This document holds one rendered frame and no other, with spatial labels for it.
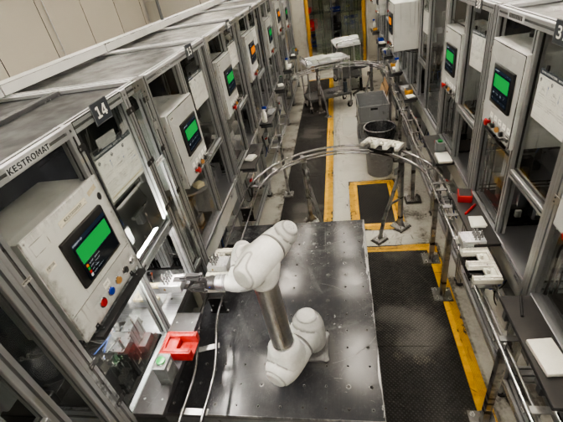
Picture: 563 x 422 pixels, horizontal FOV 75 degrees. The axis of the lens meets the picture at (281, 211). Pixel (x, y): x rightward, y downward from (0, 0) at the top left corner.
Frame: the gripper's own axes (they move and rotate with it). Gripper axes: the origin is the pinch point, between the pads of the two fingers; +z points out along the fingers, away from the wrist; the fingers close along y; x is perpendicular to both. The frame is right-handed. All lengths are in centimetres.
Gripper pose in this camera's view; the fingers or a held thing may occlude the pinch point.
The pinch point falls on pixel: (180, 282)
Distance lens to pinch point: 212.6
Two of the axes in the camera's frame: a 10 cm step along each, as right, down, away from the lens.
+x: -1.2, 5.7, -8.2
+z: -9.8, 0.4, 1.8
